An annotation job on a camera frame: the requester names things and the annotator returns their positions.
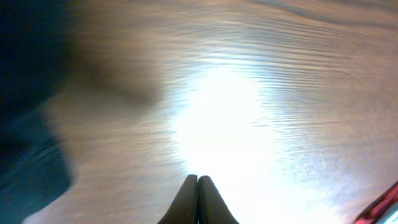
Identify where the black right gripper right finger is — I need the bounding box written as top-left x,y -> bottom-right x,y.
198,176 -> 239,224

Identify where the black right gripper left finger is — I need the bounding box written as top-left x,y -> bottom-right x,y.
158,175 -> 198,224

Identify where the black Nike t-shirt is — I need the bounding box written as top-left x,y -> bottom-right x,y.
1,0 -> 71,223

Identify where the red t-shirt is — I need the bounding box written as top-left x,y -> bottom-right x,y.
354,182 -> 397,224

